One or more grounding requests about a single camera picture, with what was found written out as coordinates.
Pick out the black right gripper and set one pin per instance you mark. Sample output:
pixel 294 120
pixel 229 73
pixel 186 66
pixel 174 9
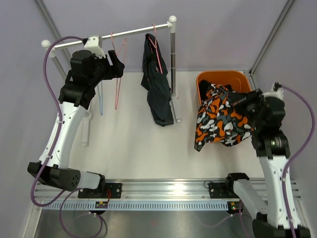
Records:
pixel 255 95

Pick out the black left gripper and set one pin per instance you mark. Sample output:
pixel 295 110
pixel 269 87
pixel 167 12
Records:
pixel 113 71

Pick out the pink wire hanger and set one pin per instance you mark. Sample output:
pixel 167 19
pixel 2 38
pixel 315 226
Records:
pixel 123 48
pixel 156 47

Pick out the orange camouflage shorts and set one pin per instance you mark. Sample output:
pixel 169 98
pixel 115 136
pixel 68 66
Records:
pixel 218 121

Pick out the dark green shorts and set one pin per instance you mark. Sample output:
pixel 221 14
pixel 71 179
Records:
pixel 156 84

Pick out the black shorts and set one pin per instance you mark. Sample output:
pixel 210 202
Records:
pixel 204 86

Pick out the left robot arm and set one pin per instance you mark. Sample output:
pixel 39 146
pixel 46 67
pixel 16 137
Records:
pixel 87 71

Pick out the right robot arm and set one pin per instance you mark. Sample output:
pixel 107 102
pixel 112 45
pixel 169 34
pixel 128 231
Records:
pixel 276 217

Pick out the orange plastic laundry basket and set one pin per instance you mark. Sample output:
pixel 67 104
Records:
pixel 237 79

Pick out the metal clothes rack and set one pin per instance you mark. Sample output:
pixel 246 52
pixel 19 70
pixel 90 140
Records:
pixel 170 24

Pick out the blue wire hanger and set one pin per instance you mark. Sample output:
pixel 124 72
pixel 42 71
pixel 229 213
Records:
pixel 100 94

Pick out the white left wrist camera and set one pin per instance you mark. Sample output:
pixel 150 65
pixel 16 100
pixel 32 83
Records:
pixel 94 44

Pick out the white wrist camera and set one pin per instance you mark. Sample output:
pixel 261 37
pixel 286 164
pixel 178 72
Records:
pixel 276 92
pixel 94 44

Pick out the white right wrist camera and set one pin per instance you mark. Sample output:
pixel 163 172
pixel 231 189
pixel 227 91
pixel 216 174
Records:
pixel 276 92

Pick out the aluminium mounting rail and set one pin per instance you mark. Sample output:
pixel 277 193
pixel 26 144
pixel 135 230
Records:
pixel 160 190

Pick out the white slotted cable duct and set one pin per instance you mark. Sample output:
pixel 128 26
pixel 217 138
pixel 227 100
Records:
pixel 82 205

